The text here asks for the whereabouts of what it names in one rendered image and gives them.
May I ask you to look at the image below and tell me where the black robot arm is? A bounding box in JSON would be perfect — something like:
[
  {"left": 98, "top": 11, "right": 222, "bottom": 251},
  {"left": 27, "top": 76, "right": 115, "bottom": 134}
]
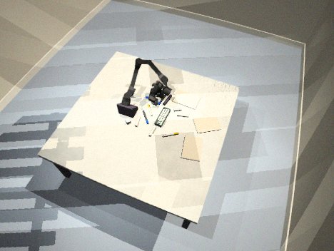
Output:
[{"left": 120, "top": 58, "right": 172, "bottom": 106}]

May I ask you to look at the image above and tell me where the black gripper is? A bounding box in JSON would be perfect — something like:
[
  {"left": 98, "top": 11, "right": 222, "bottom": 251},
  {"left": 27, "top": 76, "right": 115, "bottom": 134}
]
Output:
[{"left": 148, "top": 83, "right": 160, "bottom": 103}]

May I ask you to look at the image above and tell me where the grey keyboard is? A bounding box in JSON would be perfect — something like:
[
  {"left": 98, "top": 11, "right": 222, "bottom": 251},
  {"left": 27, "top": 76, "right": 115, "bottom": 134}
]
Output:
[{"left": 154, "top": 106, "right": 171, "bottom": 127}]

